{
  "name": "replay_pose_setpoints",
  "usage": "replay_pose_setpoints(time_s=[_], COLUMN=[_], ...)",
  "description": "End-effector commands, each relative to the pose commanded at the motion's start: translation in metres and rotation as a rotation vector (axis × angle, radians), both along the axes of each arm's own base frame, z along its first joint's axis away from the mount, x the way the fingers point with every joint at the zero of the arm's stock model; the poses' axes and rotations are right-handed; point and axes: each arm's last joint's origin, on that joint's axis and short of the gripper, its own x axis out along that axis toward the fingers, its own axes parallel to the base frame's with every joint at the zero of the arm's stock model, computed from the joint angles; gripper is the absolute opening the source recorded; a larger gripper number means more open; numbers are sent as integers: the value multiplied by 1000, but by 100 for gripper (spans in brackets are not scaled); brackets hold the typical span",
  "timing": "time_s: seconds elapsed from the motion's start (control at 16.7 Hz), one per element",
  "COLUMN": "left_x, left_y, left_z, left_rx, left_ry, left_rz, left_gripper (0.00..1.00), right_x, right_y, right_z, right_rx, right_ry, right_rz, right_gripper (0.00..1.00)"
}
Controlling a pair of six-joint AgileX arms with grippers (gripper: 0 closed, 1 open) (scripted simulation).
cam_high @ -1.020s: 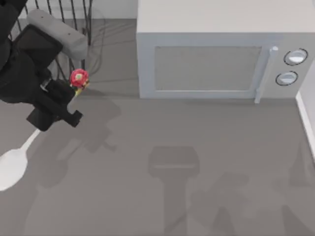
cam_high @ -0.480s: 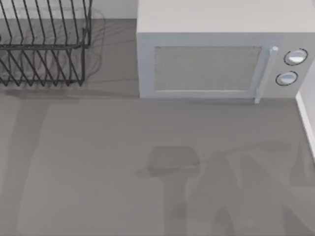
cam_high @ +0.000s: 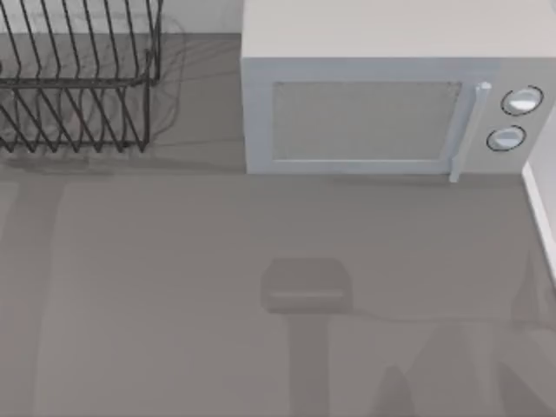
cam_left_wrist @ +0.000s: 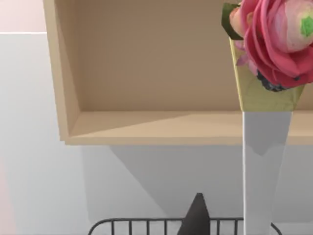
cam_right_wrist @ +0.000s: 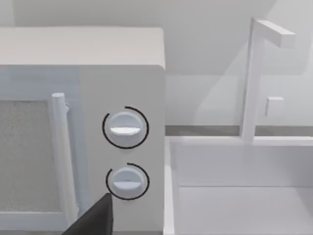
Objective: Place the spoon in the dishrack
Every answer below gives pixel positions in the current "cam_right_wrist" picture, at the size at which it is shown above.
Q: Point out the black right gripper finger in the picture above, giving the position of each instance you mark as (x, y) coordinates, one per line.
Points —
(97, 216)

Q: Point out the small white microwave knob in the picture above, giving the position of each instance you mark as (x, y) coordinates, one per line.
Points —
(127, 181)

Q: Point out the large white microwave knob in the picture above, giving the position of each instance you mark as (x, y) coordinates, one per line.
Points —
(125, 127)

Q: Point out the microwave door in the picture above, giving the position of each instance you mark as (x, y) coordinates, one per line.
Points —
(29, 147)

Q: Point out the pale microwave oven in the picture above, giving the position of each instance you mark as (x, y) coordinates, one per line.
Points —
(137, 78)

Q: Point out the white sink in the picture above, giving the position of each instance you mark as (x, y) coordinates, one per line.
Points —
(239, 186)

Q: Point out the tall white tap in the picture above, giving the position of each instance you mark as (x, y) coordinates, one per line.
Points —
(254, 80)

